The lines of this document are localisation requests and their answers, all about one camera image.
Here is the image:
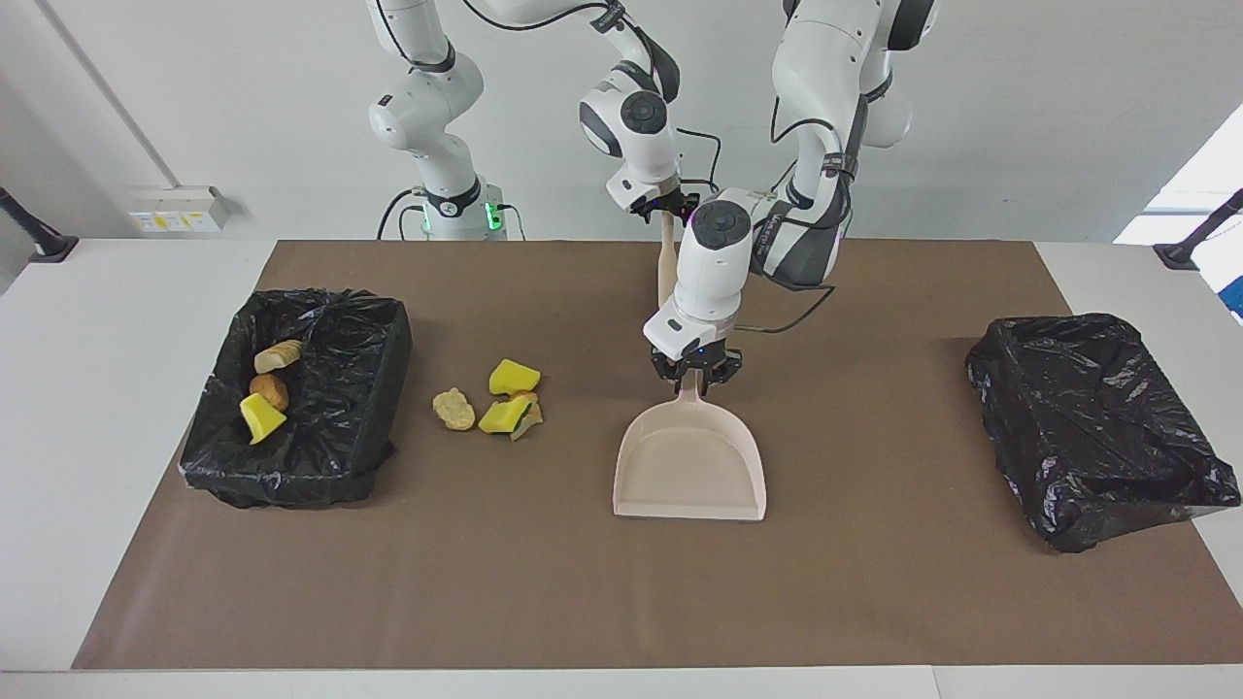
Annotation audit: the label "beige hand brush black bristles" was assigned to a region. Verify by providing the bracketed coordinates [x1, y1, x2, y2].
[655, 216, 681, 312]

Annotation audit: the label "beige plastic dustpan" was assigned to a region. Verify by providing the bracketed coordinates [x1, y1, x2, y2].
[612, 374, 768, 523]

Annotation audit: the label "orange bread crust piece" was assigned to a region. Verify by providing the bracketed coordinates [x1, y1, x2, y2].
[509, 390, 545, 443]

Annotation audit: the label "yellow sponge chunk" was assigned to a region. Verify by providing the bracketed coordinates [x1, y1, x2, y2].
[488, 358, 543, 396]

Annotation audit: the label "yellow sponge with green pad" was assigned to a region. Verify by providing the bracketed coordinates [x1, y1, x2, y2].
[478, 394, 533, 435]

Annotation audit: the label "beige angular bread chunk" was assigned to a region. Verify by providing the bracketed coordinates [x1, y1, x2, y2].
[254, 340, 304, 376]

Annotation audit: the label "small yellow sponge wedge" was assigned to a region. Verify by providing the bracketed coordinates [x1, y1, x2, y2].
[240, 392, 288, 446]

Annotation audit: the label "black bag lined bin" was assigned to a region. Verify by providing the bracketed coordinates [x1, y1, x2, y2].
[180, 286, 414, 510]
[965, 312, 1243, 554]

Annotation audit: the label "beige rounded bread chunk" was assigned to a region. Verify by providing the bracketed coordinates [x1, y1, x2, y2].
[432, 387, 477, 432]

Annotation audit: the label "brown paper table mat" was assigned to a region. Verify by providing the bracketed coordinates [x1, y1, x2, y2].
[71, 239, 1243, 671]

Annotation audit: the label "black clamp stand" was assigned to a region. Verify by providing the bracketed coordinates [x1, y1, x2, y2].
[0, 186, 81, 264]
[1153, 187, 1243, 272]

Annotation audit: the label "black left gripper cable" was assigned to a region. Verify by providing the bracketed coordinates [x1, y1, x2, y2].
[733, 92, 841, 336]

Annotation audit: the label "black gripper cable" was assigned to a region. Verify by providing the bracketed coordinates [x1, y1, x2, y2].
[733, 92, 841, 336]
[466, 0, 725, 195]

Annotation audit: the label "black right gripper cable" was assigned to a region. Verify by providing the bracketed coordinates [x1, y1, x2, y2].
[466, 0, 725, 195]

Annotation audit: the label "black right arm base cable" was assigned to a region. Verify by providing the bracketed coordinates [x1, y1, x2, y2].
[377, 187, 429, 242]

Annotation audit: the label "white wall socket box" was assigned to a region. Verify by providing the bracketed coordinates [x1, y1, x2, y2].
[129, 185, 232, 235]

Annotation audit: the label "white wall conduit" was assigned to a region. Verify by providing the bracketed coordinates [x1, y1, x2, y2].
[37, 0, 181, 190]

